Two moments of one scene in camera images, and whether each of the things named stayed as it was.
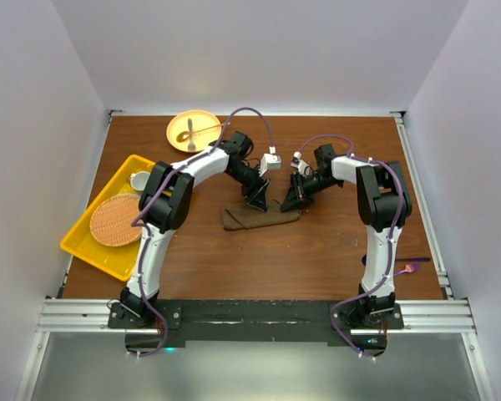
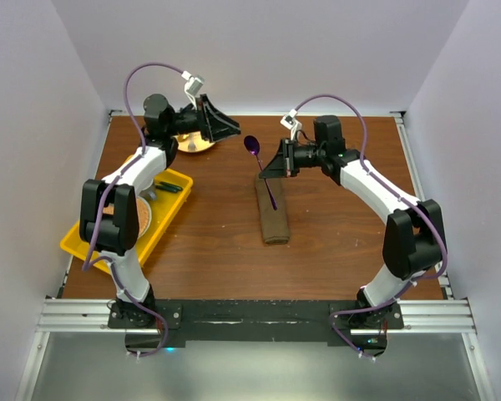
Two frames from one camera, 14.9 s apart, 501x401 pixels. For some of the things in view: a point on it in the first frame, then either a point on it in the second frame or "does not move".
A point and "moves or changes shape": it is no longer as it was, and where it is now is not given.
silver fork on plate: x=191 y=147 does not move
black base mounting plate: x=181 y=322 does not move
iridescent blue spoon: x=401 y=259 moves or changes shape
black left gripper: x=255 y=192 → x=212 y=124
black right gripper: x=295 y=196 → x=283 y=164
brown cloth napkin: x=245 y=215 → x=275 y=222
